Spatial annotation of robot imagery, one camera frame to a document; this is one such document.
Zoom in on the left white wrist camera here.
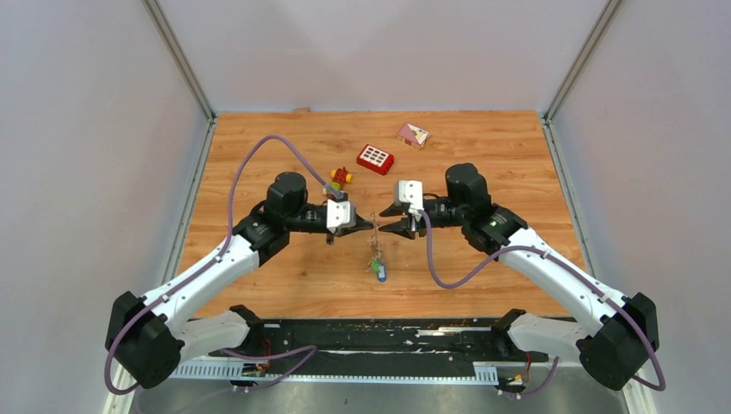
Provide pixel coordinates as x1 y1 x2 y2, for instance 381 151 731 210
326 199 352 234

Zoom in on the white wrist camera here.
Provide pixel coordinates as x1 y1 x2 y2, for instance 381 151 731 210
394 180 424 220
326 199 352 234

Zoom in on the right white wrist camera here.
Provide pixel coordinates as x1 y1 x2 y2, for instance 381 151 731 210
394 180 424 220

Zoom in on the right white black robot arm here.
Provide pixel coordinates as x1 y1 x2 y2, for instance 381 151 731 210
379 163 667 392

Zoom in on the large clear keyring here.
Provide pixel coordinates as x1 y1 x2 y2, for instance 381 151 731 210
368 210 383 262

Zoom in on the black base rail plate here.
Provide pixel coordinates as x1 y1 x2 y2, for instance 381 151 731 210
172 317 552 386

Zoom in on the left aluminium frame post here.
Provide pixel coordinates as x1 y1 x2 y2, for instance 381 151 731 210
141 0 216 123

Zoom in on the pink picture toy block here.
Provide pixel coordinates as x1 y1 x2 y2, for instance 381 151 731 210
397 122 431 149

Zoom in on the purple cable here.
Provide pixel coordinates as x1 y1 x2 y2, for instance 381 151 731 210
421 211 667 398
103 135 349 414

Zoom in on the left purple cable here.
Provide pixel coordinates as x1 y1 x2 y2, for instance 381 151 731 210
103 135 349 414

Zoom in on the bunch of coloured keys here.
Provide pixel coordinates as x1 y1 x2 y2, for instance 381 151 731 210
369 257 387 282

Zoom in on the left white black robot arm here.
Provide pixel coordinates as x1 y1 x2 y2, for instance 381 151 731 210
105 172 374 389

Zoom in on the red window toy brick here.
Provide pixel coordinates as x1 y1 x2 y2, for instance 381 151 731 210
356 144 395 176

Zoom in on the right aluminium frame post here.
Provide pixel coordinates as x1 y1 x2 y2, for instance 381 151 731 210
543 0 623 123

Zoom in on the colourful toy brick car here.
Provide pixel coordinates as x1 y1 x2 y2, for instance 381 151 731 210
322 167 353 198

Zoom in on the aluminium frame post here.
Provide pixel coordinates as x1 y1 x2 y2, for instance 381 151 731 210
543 0 623 123
141 0 216 123

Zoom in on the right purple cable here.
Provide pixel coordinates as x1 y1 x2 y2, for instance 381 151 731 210
421 211 667 398

